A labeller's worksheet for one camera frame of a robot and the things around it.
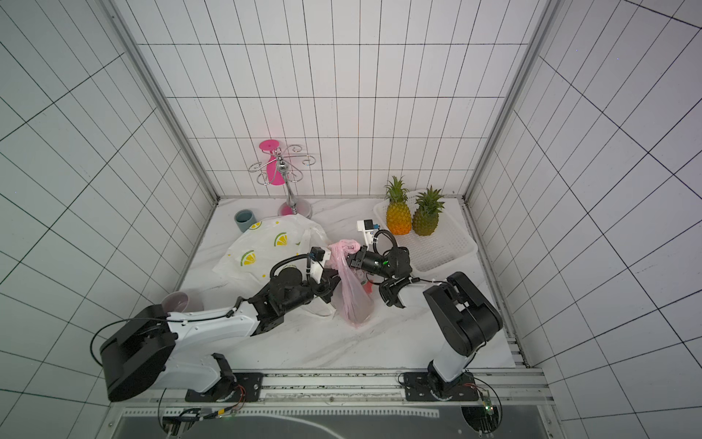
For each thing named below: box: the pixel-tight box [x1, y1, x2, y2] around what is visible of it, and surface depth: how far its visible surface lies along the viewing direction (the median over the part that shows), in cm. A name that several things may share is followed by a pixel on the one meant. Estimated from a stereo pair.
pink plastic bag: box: [327, 238, 374, 327], surface depth 75 cm
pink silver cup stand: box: [246, 139, 317, 220], surface depth 100 cm
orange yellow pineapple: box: [383, 175, 413, 236], surface depth 102 cm
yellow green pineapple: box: [411, 184, 446, 237], surface depth 97 cm
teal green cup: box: [234, 208, 257, 234], surface depth 108 cm
